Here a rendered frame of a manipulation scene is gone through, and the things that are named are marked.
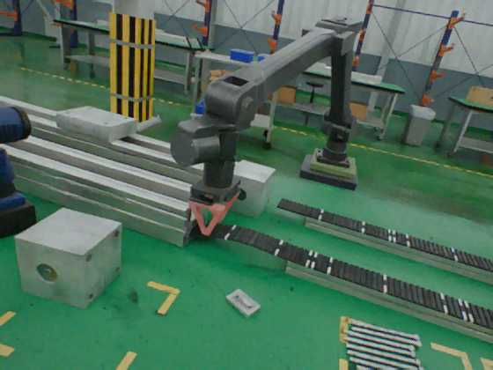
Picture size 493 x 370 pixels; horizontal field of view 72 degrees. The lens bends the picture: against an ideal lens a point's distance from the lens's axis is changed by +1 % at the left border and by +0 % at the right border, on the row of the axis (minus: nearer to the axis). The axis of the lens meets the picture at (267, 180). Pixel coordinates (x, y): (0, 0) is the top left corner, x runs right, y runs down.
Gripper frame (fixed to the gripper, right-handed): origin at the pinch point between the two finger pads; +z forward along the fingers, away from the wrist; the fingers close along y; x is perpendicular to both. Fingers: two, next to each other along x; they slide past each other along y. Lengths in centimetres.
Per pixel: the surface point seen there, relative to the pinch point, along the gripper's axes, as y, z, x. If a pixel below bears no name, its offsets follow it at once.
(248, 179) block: -13.5, -5.9, 2.6
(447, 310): 3.6, 1.4, 44.4
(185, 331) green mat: 22.1, 4.5, 5.9
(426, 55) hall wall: -769, -74, 155
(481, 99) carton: -505, -17, 203
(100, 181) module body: 4.3, -5.0, -21.9
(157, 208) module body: 3.9, -2.5, -9.9
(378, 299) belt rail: 3.5, 3.4, 33.6
